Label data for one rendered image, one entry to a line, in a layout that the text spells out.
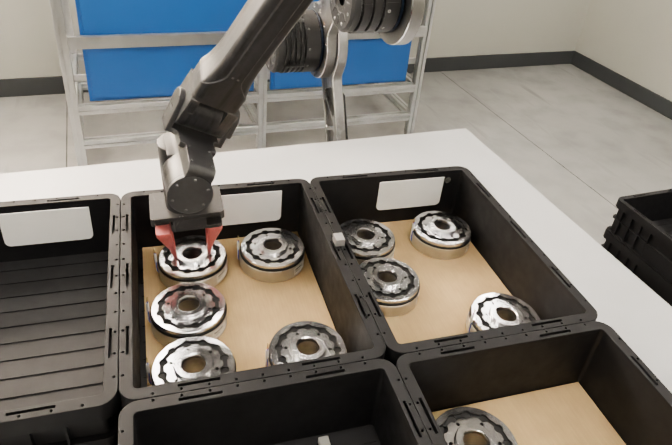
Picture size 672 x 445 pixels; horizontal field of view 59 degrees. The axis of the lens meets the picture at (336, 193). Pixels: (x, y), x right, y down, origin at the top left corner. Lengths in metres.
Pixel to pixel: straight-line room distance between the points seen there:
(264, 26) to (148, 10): 1.98
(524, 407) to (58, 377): 0.59
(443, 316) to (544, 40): 3.92
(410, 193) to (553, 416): 0.45
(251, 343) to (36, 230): 0.38
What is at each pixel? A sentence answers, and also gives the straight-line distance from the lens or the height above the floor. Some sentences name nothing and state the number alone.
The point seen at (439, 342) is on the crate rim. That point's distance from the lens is 0.74.
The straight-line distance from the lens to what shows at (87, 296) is 0.95.
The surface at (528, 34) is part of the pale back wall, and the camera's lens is 4.61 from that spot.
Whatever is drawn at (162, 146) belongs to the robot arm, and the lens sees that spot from 0.81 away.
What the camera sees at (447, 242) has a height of 0.86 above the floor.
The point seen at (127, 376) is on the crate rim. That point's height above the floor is 0.93.
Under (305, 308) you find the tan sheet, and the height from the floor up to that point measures 0.83.
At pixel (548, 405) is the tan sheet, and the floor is 0.83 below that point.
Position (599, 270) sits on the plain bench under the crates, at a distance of 1.36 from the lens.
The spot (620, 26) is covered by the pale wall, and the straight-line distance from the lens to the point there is 4.64.
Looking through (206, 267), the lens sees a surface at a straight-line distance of 0.92.
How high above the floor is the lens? 1.45
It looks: 33 degrees down
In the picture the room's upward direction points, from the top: 6 degrees clockwise
